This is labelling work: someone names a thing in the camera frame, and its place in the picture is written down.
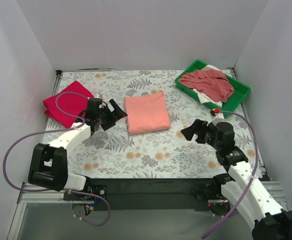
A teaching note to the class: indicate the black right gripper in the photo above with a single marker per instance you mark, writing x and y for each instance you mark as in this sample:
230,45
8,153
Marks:
199,131

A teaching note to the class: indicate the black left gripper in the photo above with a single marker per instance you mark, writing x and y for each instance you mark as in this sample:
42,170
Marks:
108,116

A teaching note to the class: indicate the salmon pink t-shirt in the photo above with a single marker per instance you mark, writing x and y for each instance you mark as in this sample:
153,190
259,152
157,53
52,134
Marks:
147,113

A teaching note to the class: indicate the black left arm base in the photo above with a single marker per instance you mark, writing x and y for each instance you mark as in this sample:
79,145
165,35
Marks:
86,201

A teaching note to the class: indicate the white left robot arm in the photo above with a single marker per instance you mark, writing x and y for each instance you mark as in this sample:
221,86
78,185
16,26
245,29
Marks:
49,162

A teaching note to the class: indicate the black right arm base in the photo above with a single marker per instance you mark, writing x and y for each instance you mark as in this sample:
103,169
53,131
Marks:
211,192

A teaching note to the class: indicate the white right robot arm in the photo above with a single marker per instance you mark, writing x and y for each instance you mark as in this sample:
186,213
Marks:
267,219

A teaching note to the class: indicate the white garment in tray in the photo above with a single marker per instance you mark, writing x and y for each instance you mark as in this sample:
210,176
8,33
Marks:
203,98

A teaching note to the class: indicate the dusty rose t-shirt in tray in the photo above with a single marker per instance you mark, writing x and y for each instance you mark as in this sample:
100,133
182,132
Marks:
213,83

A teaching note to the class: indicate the folded crimson red t-shirt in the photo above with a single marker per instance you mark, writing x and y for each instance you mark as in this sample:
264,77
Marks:
72,103

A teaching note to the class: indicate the green plastic tray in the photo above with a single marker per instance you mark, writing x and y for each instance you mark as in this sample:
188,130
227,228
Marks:
240,90

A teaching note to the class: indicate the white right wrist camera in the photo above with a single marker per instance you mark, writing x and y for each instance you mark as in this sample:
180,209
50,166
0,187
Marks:
217,116

